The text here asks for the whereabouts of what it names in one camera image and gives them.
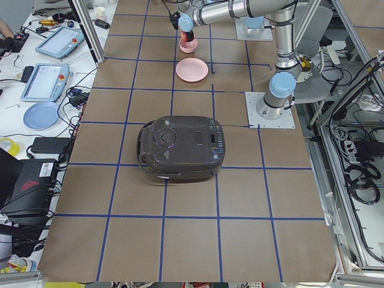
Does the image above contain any dark rice cooker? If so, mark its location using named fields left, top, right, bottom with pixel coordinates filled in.
left=137, top=115, right=226, bottom=181

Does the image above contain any teach pendant near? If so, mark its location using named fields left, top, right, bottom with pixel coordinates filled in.
left=20, top=63, right=70, bottom=102

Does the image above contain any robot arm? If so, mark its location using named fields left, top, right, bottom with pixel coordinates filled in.
left=178, top=0, right=301, bottom=121

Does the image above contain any yellow tape roll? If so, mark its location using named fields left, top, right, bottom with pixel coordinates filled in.
left=0, top=137, right=20, bottom=157

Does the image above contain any blue plate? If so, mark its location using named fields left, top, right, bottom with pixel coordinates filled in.
left=23, top=101, right=59, bottom=130

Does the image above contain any black power adapter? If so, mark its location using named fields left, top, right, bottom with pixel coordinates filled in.
left=31, top=137, right=70, bottom=154

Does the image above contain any small pink bowl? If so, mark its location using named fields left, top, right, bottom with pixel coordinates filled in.
left=179, top=39, right=198, bottom=53

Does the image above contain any aluminium frame post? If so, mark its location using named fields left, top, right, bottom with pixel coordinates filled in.
left=68, top=0, right=105, bottom=64

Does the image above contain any large pink plate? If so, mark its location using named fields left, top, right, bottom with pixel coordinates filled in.
left=175, top=58, right=208, bottom=82

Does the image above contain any teach pendant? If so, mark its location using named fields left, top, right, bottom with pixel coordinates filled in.
left=35, top=27, right=85, bottom=59
left=20, top=63, right=70, bottom=102

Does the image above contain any teach pendant far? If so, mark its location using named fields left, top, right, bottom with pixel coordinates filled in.
left=35, top=27, right=85, bottom=59

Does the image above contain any red apple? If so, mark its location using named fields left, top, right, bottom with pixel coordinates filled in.
left=181, top=31, right=194, bottom=43

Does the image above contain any black laptop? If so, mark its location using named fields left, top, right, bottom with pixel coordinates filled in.
left=1, top=149, right=58, bottom=226

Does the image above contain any black braided cable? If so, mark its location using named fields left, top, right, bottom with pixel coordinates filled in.
left=160, top=0, right=181, bottom=31

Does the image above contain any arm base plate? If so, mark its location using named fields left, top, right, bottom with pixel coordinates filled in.
left=245, top=92, right=295, bottom=129
left=235, top=17, right=274, bottom=41

